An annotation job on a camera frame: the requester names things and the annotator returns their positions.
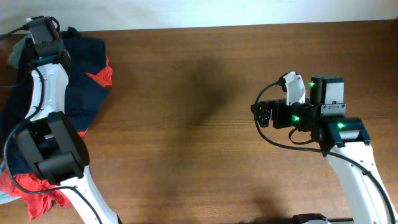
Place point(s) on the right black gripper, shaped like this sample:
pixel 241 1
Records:
pixel 280 106

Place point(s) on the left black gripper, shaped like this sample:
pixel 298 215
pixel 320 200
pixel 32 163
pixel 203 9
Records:
pixel 32 50

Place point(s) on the navy blue shorts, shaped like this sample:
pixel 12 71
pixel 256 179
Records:
pixel 84 95

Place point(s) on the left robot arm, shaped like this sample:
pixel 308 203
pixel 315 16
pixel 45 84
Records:
pixel 47 140

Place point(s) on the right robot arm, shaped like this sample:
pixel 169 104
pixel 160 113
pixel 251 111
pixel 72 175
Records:
pixel 343 141

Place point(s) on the light grey garment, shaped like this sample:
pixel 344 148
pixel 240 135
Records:
pixel 13 60

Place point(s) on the black garment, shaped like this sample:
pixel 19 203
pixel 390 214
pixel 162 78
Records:
pixel 71 32

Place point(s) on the red t-shirt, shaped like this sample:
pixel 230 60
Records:
pixel 34 193

